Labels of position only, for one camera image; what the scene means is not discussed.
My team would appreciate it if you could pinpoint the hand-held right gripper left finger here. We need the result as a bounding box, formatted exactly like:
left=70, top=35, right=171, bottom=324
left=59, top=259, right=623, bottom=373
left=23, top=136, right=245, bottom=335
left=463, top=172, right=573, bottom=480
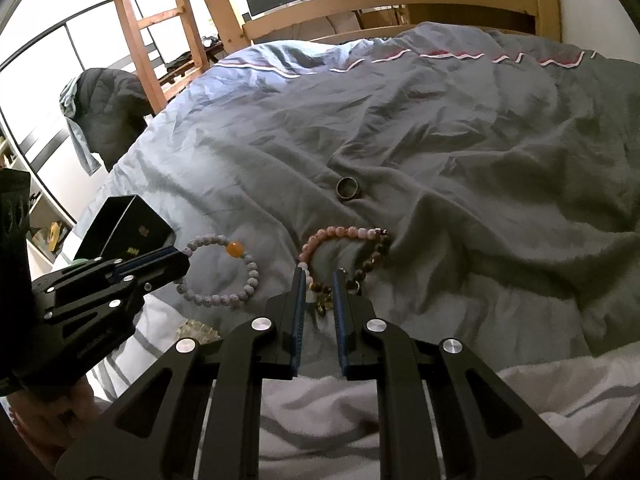
left=54, top=266, right=307, bottom=480

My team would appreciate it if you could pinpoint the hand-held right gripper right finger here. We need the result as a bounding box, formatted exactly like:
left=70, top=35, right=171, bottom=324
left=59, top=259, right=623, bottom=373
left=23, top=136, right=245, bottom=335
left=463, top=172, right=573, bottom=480
left=332, top=267, right=586, bottom=480

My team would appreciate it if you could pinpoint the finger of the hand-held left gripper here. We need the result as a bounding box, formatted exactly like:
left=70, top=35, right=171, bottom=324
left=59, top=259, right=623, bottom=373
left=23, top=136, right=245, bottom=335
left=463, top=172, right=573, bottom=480
left=31, top=246, right=192, bottom=307
left=42, top=262, right=192, bottom=332

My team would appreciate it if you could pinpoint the black jewelry box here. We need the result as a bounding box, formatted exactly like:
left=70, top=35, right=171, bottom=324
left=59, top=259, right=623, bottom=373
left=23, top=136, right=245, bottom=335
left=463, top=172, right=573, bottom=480
left=74, top=194, right=177, bottom=262

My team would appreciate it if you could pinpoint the brown beaded bracelet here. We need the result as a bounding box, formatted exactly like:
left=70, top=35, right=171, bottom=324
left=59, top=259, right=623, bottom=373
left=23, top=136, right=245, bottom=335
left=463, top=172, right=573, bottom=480
left=307, top=229, right=395, bottom=317

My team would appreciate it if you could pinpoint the grey beaded bracelet orange bead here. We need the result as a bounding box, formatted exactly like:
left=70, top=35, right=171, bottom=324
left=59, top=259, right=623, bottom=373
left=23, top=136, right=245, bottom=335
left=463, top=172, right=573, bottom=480
left=175, top=233, right=262, bottom=308

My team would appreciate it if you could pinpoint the pink beaded bracelet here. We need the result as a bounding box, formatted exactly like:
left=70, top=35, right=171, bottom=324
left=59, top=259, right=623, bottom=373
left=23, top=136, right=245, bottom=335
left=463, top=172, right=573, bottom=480
left=297, top=226, right=382, bottom=288

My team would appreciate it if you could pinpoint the person's left hand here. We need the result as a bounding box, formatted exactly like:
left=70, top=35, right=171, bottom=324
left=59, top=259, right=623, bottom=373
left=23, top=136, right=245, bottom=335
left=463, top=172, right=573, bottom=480
left=7, top=379, right=97, bottom=467

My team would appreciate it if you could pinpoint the white striped blanket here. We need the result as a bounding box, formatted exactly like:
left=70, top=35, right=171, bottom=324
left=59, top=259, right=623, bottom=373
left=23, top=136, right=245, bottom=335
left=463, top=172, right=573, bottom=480
left=89, top=296, right=640, bottom=480

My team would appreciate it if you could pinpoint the cluttered white shelf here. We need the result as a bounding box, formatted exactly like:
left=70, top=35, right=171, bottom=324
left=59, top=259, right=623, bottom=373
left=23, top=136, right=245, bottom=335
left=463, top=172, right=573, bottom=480
left=0, top=125, right=77, bottom=266

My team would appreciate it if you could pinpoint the light teal cloth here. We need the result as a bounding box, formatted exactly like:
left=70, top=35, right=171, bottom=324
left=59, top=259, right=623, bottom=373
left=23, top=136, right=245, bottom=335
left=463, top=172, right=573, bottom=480
left=59, top=79, right=102, bottom=177

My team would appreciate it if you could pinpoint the dark padded jacket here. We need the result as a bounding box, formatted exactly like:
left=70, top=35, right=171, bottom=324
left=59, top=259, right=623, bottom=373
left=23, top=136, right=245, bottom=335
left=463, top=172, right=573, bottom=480
left=75, top=67, right=155, bottom=172

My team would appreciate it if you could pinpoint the grey duvet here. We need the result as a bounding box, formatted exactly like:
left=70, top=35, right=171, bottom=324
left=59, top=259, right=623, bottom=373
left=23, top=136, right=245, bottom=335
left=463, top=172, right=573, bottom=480
left=74, top=20, right=640, bottom=387

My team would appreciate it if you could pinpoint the cluttered dark desk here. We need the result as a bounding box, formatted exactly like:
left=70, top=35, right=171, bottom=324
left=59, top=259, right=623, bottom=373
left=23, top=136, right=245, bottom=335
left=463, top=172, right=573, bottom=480
left=159, top=34, right=228, bottom=87

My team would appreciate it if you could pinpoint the white sliding wardrobe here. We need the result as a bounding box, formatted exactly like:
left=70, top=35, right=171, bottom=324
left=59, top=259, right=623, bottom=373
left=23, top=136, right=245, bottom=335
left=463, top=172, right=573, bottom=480
left=0, top=0, right=166, bottom=221

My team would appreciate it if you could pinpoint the wooden ladder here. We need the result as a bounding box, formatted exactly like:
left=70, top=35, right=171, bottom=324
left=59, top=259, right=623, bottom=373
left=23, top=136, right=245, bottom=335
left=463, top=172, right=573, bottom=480
left=106, top=0, right=212, bottom=117

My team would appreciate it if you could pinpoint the clear crystal bracelet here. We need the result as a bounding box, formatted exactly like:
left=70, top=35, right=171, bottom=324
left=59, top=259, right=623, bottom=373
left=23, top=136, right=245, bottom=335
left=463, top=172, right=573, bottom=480
left=176, top=321, right=222, bottom=347

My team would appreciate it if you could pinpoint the dark metal ring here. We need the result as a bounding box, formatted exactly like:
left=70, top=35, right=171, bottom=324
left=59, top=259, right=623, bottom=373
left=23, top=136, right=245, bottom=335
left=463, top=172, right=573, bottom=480
left=336, top=176, right=365, bottom=204

